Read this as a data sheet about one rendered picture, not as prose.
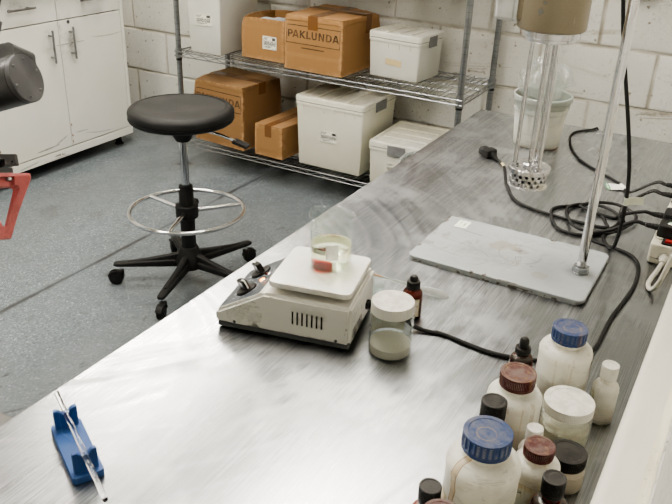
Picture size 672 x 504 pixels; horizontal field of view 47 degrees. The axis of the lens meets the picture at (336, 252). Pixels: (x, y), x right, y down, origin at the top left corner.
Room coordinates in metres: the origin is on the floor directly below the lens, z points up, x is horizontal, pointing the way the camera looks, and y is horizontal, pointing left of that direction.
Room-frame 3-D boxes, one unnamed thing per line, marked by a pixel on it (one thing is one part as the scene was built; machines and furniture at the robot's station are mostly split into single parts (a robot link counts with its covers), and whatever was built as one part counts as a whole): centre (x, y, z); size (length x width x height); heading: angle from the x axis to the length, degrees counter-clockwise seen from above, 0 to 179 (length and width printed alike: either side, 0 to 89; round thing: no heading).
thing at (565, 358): (0.78, -0.28, 0.81); 0.06 x 0.06 x 0.11
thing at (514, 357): (0.81, -0.24, 0.79); 0.03 x 0.03 x 0.08
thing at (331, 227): (0.97, 0.01, 0.88); 0.07 x 0.06 x 0.08; 46
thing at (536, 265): (1.18, -0.30, 0.76); 0.30 x 0.20 x 0.01; 61
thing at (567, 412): (0.70, -0.27, 0.78); 0.06 x 0.06 x 0.07
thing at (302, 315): (0.96, 0.04, 0.79); 0.22 x 0.13 x 0.08; 74
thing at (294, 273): (0.96, 0.02, 0.83); 0.12 x 0.12 x 0.01; 74
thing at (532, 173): (1.18, -0.31, 1.02); 0.07 x 0.07 x 0.25
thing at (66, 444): (0.66, 0.28, 0.77); 0.10 x 0.03 x 0.04; 32
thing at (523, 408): (0.69, -0.21, 0.80); 0.06 x 0.06 x 0.11
